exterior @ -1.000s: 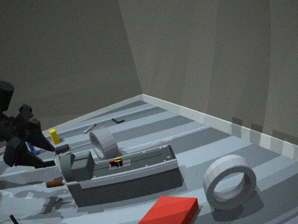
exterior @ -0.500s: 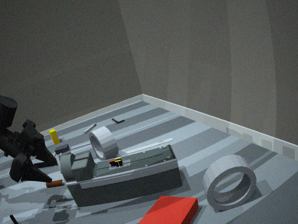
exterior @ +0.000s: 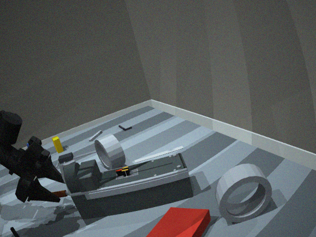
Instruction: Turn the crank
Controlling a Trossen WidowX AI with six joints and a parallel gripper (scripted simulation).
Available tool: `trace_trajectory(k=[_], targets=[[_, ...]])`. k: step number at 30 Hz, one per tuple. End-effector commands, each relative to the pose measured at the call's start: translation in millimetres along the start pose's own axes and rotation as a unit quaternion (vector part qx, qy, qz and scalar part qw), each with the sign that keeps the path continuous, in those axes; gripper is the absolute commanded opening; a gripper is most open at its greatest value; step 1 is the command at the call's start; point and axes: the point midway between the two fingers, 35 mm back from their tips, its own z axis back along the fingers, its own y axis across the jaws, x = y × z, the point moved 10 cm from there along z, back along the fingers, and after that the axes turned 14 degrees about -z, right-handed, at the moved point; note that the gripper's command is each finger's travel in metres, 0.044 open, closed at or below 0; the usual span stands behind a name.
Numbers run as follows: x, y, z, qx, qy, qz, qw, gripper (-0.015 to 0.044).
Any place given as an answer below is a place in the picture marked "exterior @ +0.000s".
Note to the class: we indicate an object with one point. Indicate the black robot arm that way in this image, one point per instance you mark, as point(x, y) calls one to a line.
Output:
point(10, 125)

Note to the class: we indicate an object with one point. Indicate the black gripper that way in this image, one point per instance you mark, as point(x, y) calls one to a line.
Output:
point(28, 186)

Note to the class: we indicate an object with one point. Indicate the yellow rectangular block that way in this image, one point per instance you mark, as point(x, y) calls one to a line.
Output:
point(57, 144)

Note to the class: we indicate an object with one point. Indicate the grey cylinder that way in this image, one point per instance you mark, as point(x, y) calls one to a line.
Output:
point(110, 152)
point(234, 178)

